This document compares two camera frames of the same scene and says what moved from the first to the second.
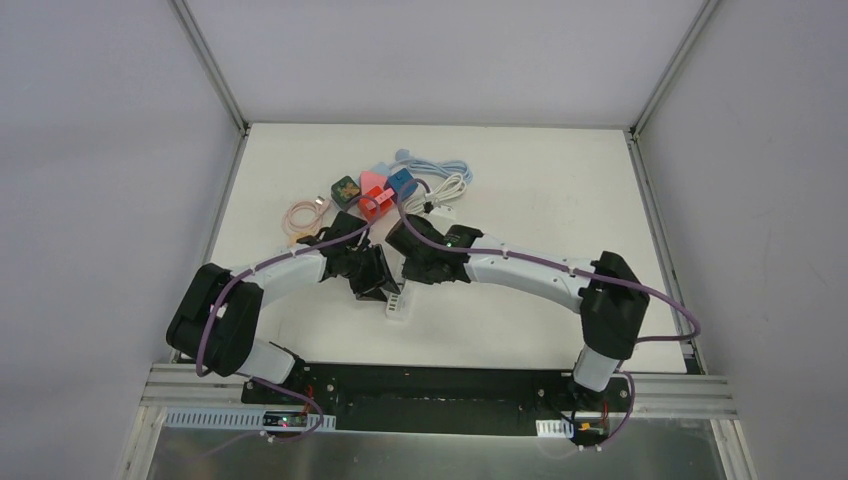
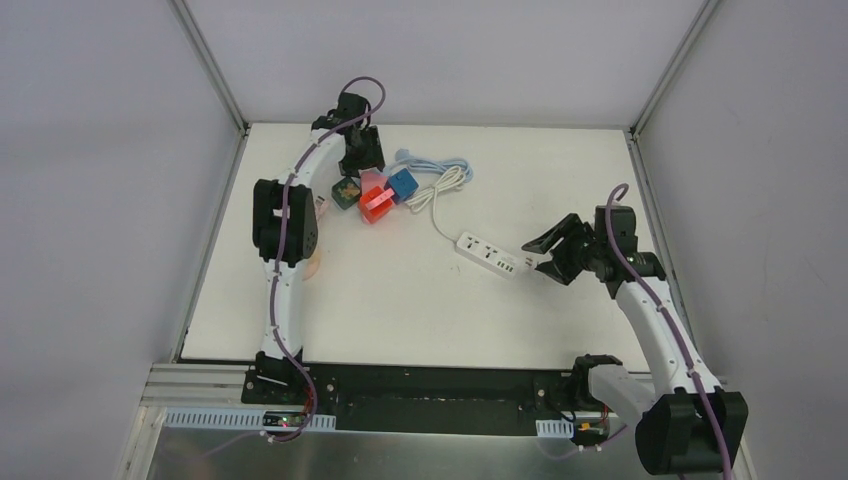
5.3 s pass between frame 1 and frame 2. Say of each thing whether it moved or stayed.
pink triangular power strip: stayed
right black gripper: moved
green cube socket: stayed
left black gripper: moved
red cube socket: stayed
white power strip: moved
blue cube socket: stayed
